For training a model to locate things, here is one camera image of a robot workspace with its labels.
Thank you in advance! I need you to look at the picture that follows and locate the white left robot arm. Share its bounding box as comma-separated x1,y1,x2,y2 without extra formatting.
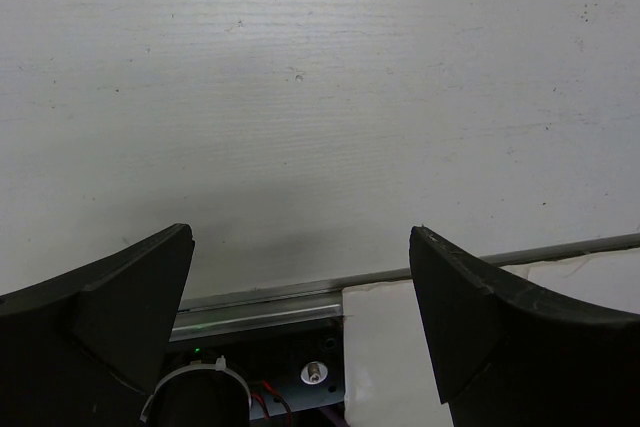
1,224,639,426

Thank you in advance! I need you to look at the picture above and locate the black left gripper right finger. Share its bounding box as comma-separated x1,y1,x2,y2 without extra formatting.
409,227,639,426

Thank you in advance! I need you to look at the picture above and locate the aluminium table edge rail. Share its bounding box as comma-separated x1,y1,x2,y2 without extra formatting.
170,233,639,342

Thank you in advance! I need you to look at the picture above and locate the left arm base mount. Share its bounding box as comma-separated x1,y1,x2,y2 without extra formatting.
163,318,346,426

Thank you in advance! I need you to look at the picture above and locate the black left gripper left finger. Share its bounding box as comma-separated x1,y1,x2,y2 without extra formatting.
1,224,195,426

